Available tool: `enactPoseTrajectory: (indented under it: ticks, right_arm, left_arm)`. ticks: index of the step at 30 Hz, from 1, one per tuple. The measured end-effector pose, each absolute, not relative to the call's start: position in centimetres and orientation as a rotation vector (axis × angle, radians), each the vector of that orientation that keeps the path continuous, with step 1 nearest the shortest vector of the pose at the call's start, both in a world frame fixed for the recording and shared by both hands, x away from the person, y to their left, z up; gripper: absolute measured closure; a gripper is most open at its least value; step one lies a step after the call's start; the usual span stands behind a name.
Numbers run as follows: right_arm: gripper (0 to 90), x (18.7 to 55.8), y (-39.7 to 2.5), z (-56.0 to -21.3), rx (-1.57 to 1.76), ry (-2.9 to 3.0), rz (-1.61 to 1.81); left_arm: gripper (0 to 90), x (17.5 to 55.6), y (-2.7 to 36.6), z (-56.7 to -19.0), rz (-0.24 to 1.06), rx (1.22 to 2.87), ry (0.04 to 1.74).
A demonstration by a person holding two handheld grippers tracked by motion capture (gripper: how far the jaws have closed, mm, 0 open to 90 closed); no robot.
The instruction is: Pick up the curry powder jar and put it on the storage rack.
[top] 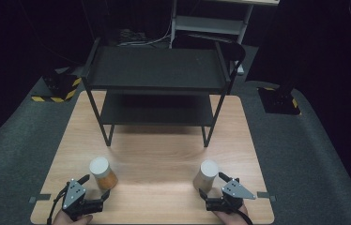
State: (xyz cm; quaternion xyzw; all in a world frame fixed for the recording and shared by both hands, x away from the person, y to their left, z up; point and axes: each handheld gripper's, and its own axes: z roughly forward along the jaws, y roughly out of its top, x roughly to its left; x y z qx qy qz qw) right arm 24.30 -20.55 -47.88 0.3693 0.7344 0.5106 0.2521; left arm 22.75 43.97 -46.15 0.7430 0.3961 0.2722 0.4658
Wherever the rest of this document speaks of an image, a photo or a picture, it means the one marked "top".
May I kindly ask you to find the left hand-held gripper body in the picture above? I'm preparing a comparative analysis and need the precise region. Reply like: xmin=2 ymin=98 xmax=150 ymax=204
xmin=60 ymin=178 xmax=106 ymax=221

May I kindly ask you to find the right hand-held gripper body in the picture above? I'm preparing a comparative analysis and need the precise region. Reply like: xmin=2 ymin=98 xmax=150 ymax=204
xmin=206 ymin=178 xmax=257 ymax=217

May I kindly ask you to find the beige spice jar white lid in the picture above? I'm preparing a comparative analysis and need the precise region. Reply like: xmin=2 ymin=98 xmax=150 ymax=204
xmin=192 ymin=159 xmax=220 ymax=194

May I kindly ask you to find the orange spice jar white lid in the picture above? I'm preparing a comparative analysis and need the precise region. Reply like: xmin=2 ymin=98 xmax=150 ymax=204
xmin=88 ymin=157 xmax=119 ymax=191

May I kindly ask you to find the black two-tier metal shelf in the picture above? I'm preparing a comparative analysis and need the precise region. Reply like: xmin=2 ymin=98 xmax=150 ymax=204
xmin=81 ymin=37 xmax=247 ymax=148

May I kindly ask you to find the person's left hand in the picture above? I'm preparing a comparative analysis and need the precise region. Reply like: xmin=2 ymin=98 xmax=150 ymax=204
xmin=52 ymin=209 xmax=94 ymax=225

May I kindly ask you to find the person's right hand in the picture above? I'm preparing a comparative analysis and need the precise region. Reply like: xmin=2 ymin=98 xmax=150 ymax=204
xmin=212 ymin=204 xmax=250 ymax=225

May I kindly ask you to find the grey tape strip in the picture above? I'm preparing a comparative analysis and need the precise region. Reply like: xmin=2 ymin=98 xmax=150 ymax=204
xmin=28 ymin=193 xmax=52 ymax=203
xmin=256 ymin=190 xmax=277 ymax=202

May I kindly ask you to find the grey felt cloth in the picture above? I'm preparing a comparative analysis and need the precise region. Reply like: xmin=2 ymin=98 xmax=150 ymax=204
xmin=0 ymin=45 xmax=351 ymax=225

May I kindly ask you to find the black yellow striped stand base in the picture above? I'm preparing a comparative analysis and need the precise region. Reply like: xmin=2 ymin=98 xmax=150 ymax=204
xmin=257 ymin=86 xmax=301 ymax=116
xmin=31 ymin=69 xmax=83 ymax=103

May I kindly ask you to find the grey metal stand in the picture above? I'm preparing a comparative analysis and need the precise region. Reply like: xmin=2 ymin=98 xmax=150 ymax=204
xmin=168 ymin=0 xmax=281 ymax=76

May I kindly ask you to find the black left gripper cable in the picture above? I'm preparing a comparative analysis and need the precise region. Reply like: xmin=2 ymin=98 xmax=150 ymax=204
xmin=46 ymin=187 xmax=69 ymax=225

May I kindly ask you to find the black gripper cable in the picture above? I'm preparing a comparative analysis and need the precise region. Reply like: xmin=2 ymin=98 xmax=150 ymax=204
xmin=46 ymin=187 xmax=69 ymax=225
xmin=226 ymin=205 xmax=254 ymax=225

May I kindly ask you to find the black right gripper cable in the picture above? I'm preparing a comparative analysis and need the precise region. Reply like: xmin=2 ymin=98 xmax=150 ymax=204
xmin=226 ymin=205 xmax=254 ymax=225

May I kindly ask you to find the bundle of floor cables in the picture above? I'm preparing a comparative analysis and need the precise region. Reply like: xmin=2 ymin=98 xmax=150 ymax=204
xmin=116 ymin=28 xmax=172 ymax=48

